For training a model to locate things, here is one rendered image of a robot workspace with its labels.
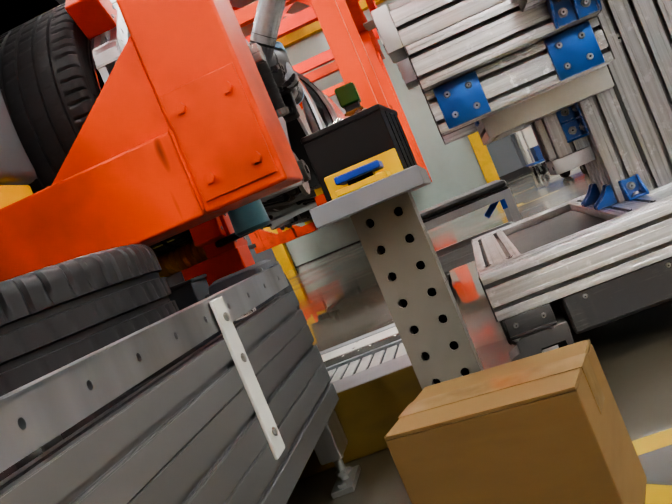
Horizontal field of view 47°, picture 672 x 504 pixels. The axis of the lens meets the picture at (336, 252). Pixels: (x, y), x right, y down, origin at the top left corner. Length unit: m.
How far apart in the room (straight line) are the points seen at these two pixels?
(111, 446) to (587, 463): 0.45
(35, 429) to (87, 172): 0.90
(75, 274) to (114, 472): 0.41
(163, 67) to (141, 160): 0.17
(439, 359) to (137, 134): 0.66
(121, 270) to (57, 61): 0.82
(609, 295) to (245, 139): 0.70
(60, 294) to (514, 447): 0.56
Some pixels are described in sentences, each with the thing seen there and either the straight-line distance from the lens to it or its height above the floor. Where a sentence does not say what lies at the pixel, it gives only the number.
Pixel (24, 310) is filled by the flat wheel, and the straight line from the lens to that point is 0.97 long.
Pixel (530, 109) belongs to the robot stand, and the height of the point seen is 0.48.
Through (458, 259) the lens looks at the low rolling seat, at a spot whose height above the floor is 0.12.
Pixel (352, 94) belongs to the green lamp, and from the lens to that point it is 1.51.
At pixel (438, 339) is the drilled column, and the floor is 0.18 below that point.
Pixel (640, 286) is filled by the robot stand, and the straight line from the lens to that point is 1.46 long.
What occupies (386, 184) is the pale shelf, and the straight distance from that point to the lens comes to 1.10.
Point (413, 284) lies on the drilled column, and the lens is 1.24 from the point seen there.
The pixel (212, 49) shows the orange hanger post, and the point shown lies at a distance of 1.38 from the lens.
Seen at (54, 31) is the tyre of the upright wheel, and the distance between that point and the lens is 1.87.
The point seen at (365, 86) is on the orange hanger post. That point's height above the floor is 1.26.
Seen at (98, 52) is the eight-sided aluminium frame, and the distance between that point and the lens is 1.82.
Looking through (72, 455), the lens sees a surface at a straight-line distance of 0.62.
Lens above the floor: 0.41
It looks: 2 degrees down
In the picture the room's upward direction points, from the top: 23 degrees counter-clockwise
